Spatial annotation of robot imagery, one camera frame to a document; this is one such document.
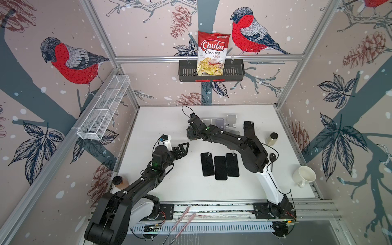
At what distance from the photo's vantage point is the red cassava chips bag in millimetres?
832

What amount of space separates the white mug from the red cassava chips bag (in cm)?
70

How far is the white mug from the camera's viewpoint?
761mm

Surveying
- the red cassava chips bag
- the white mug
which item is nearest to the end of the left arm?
the red cassava chips bag
